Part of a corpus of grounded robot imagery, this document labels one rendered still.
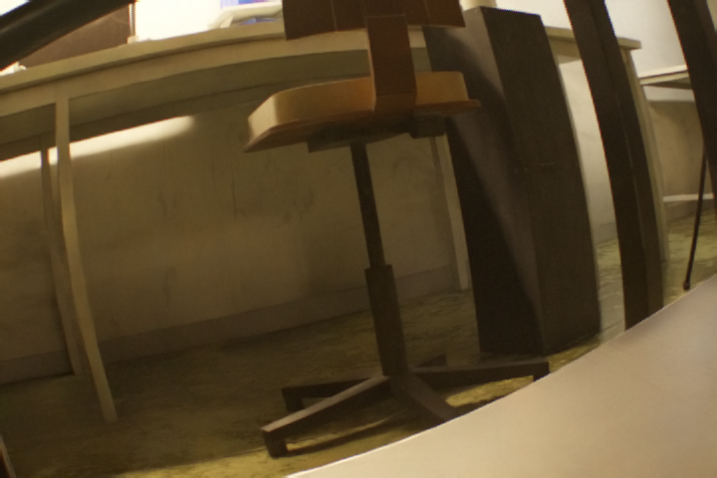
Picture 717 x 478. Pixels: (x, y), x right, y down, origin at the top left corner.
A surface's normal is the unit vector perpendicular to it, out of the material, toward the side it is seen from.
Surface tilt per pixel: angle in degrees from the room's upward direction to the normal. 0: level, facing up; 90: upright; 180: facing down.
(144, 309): 90
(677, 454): 0
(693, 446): 0
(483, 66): 90
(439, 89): 90
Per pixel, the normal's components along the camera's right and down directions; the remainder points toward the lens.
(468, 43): -0.81, 0.18
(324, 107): 0.31, 0.02
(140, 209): 0.51, -0.02
